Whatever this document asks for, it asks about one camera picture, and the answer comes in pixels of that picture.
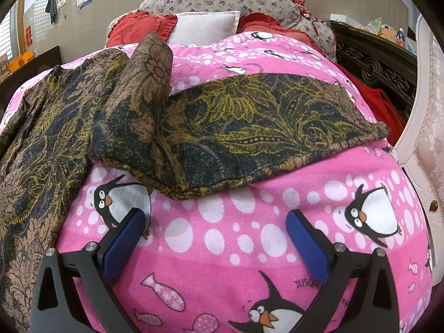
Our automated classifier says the dark hanging cloth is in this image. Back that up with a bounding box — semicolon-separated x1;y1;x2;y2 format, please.
45;0;57;25

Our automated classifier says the dark wooden side table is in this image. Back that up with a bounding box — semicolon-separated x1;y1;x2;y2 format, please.
0;46;62;113

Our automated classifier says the dark carved wooden cabinet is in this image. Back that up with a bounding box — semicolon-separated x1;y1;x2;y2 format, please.
330;21;418;120

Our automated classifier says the floral padded headboard cover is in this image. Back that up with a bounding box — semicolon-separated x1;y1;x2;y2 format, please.
105;0;336;61

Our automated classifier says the red sheet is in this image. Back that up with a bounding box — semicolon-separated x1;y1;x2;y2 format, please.
336;64;406;146

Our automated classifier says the red ruffled pillow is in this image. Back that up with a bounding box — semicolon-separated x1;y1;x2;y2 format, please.
105;10;178;47
237;13;315;48

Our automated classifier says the white square pillow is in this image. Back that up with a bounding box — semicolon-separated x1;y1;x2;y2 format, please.
166;11;240;45

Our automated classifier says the brown floral patterned garment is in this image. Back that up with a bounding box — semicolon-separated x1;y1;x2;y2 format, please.
1;33;389;332

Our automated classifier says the white upholstered chair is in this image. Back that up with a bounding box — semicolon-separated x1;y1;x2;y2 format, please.
395;16;443;285

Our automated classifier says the right red ruffled pillow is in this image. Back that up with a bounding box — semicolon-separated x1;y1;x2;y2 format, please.
237;13;315;48

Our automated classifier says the pink penguin bed blanket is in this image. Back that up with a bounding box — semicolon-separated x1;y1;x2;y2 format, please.
1;32;433;332

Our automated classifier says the left red ruffled pillow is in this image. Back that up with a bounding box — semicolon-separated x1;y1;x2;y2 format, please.
105;10;178;47

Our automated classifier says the red wall decoration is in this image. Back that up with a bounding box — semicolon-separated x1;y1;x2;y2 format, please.
25;26;32;47

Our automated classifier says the orange box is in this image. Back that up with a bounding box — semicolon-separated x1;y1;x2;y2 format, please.
8;50;35;74

